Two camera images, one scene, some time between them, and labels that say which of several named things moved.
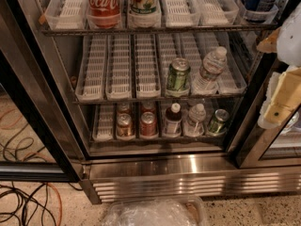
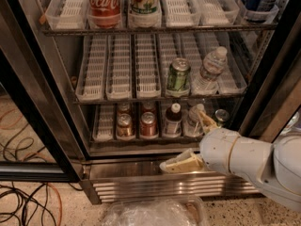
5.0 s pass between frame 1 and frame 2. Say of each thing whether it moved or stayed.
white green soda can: stayed
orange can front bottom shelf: stayed
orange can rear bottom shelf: stayed
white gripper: moved
